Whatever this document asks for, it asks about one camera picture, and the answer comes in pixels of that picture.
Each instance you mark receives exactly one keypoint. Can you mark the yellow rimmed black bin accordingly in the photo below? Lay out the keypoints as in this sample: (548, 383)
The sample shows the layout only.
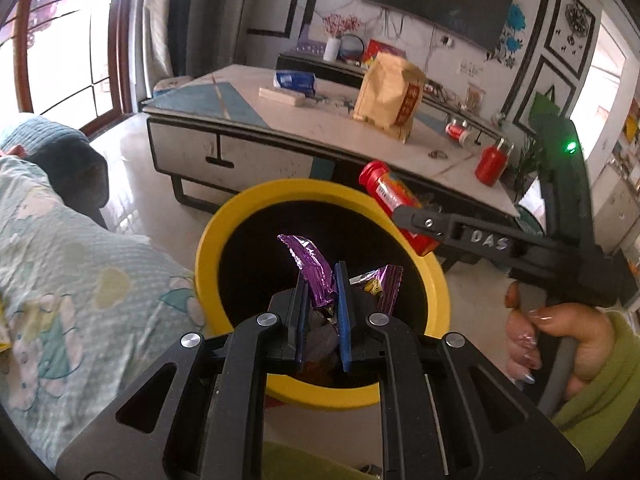
(240, 270)

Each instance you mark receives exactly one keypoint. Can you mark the blue flower wall sticker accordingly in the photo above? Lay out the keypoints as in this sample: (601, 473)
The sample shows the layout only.
(515, 20)

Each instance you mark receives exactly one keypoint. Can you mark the yellow paper bag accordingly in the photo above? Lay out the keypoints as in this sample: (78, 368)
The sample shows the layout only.
(385, 95)

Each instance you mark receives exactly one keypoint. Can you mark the white blue coffee table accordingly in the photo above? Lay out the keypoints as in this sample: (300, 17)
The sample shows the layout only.
(320, 130)

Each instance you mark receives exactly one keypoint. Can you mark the beige curtain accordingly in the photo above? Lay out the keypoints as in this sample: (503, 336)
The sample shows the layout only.
(160, 20)

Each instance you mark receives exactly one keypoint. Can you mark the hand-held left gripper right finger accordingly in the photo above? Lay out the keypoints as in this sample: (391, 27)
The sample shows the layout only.
(344, 320)

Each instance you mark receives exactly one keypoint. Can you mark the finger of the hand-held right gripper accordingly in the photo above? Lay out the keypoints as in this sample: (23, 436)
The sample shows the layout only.
(440, 225)

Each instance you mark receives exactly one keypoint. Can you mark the white vase pink flowers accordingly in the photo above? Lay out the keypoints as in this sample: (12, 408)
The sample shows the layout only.
(331, 50)

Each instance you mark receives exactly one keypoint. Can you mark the green plant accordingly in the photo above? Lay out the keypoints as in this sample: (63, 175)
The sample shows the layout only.
(530, 165)

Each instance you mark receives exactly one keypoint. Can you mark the red box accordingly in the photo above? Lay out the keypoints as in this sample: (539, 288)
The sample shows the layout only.
(382, 50)

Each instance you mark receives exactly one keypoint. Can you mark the red bottle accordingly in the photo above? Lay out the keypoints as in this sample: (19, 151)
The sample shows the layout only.
(490, 165)

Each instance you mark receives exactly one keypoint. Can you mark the black framed wall clock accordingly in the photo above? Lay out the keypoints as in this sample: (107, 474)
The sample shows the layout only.
(572, 25)

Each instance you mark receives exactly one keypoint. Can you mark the blue tissue pack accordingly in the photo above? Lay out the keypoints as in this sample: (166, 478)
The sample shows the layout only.
(295, 80)

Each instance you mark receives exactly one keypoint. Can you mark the cartoon printed bed sheet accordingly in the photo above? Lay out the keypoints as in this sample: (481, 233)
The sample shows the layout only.
(75, 270)

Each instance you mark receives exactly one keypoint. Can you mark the clear pack of sticks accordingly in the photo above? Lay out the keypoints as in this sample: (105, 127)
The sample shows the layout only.
(475, 97)

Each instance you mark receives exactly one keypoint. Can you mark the purple box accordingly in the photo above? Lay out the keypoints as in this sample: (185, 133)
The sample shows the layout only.
(310, 46)

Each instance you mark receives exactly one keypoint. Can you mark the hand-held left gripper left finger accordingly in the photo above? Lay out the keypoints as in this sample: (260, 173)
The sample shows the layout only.
(301, 320)

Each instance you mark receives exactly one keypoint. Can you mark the brown framed glass door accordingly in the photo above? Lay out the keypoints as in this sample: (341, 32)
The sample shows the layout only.
(122, 35)

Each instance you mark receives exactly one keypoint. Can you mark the round black framed ornament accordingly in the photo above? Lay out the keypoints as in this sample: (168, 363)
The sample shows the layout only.
(352, 50)

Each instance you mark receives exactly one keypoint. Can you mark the person's right forearm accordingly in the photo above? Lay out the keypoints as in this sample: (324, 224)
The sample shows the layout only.
(610, 400)

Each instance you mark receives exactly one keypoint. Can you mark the black white television stand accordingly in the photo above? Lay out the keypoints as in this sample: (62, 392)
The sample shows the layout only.
(310, 64)

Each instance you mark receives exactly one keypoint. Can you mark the purple snack wrapper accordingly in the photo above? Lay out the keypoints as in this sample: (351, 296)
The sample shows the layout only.
(310, 265)
(385, 285)

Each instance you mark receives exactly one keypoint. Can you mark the person's right hand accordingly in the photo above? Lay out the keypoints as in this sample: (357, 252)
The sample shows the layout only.
(590, 335)

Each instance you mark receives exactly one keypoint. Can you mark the long white box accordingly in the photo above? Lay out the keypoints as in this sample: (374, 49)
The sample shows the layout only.
(280, 96)

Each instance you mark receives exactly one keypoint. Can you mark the red snack tube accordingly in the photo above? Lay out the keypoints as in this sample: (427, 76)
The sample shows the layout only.
(380, 185)

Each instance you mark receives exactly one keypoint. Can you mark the white wall socket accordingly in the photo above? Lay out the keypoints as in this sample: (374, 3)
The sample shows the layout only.
(446, 41)

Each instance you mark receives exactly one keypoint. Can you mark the grey standing air conditioner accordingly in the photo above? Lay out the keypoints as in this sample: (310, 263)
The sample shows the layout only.
(220, 10)

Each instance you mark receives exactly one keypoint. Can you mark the red can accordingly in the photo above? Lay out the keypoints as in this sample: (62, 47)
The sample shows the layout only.
(456, 131)

